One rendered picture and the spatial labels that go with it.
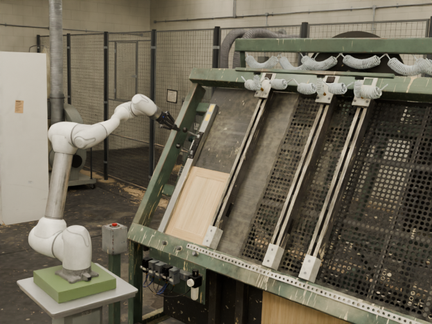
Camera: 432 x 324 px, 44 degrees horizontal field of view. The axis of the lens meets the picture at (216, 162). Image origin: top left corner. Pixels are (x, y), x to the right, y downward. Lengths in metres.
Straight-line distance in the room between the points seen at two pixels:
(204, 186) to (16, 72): 3.74
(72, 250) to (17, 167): 3.92
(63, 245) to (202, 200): 0.95
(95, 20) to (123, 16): 0.70
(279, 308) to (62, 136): 1.59
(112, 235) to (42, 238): 0.55
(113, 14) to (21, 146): 6.09
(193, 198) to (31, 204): 3.78
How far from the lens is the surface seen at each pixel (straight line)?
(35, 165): 6.91
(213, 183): 3.45
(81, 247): 3.00
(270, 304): 3.31
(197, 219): 3.42
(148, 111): 3.44
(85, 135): 2.99
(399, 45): 3.61
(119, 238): 3.55
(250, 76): 3.58
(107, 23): 12.23
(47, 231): 3.12
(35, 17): 11.56
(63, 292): 2.95
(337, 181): 2.98
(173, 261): 3.41
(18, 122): 6.77
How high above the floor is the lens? 1.99
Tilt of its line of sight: 10 degrees down
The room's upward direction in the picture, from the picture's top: 2 degrees clockwise
